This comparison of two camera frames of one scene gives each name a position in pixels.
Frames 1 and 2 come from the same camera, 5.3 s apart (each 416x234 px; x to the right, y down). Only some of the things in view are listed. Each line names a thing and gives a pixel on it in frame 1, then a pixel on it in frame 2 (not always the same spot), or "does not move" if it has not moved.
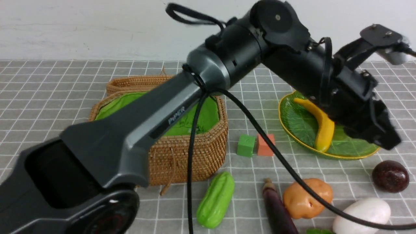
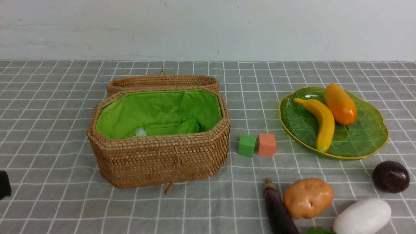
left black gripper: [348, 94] -> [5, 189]
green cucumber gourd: [216, 200] -> [189, 125]
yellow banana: [326, 126] does not move
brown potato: [300, 203] does not move
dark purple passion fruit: [390, 176] does not move
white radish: [371, 209] does not move
